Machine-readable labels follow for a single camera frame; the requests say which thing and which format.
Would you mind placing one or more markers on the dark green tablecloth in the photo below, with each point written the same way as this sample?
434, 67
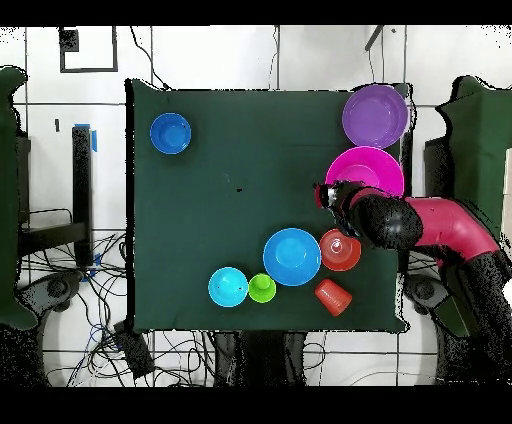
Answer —
200, 220

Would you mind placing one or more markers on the green plastic cup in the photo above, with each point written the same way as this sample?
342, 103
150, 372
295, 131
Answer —
262, 288

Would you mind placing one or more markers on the orange plastic cup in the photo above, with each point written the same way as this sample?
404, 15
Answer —
334, 298

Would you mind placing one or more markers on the white box stack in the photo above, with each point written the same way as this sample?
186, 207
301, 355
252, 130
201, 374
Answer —
508, 176

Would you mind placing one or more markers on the large light blue bowl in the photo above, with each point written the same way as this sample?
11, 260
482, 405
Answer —
292, 256

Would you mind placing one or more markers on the small dark blue bowl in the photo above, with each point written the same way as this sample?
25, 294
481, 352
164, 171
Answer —
170, 133

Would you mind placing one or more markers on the green cloth side table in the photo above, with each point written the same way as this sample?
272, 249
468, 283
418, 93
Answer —
480, 152
8, 200

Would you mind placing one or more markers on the large pink plastic bowl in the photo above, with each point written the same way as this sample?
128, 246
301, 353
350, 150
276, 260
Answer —
364, 166

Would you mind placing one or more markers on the small cyan ribbed bowl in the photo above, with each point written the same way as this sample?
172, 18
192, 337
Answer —
228, 287

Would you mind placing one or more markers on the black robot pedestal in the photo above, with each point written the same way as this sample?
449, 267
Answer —
260, 356

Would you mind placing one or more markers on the black metal stand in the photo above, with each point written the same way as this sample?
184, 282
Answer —
82, 180

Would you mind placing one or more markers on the large purple plastic bowl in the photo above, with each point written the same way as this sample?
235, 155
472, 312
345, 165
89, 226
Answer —
375, 116

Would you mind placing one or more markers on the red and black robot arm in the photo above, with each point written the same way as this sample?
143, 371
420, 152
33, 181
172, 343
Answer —
440, 224

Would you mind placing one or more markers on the orange plastic bowl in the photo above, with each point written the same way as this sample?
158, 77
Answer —
340, 252

